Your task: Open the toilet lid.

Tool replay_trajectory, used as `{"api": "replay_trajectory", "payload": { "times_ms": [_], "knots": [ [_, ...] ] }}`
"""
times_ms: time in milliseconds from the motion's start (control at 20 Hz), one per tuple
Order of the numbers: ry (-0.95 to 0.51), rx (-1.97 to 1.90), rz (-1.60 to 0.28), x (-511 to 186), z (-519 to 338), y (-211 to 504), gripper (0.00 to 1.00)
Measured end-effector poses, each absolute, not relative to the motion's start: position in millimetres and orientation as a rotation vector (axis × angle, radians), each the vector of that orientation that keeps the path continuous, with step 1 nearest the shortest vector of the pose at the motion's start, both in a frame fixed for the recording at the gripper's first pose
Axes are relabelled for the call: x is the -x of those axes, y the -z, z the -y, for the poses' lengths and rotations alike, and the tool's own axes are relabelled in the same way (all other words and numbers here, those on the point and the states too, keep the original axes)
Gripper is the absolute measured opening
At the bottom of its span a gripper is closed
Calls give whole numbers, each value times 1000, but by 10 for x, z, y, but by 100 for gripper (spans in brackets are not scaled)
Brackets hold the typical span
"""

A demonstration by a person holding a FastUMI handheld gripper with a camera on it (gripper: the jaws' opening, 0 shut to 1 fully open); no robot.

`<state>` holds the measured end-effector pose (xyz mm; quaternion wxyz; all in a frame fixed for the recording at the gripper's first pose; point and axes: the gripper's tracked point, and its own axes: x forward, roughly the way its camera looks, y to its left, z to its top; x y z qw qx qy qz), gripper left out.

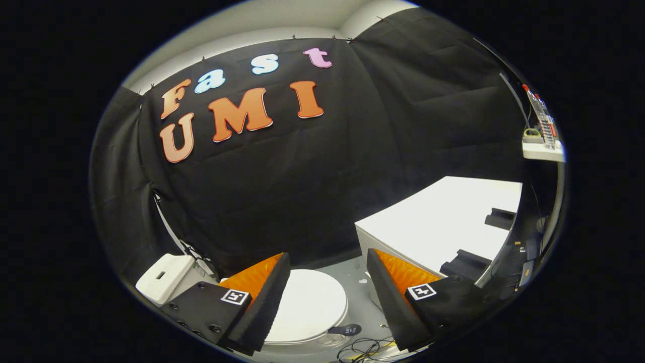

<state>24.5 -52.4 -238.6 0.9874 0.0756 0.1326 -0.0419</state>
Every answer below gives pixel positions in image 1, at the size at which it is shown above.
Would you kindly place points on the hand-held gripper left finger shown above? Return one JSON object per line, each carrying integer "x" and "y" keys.
{"x": 262, "y": 307}

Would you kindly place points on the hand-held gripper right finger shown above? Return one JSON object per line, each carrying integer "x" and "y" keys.
{"x": 390, "y": 302}

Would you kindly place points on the white toilet lid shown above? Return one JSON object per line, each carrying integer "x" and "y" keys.
{"x": 307, "y": 305}

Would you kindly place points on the white toilet bowl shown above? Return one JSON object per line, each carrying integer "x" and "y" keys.
{"x": 322, "y": 345}

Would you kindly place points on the dark oval floor tag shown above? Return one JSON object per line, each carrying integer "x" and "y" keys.
{"x": 345, "y": 330}

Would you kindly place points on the large black block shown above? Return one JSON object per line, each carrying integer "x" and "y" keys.
{"x": 466, "y": 264}

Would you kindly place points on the white drawer cabinet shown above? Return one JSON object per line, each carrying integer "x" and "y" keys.
{"x": 443, "y": 222}

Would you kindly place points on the small black block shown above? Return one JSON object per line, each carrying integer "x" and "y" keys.
{"x": 500, "y": 219}

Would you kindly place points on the black backdrop cloth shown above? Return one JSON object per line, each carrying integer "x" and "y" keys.
{"x": 327, "y": 176}

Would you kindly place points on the red and white striped board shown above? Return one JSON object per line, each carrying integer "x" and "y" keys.
{"x": 544, "y": 118}

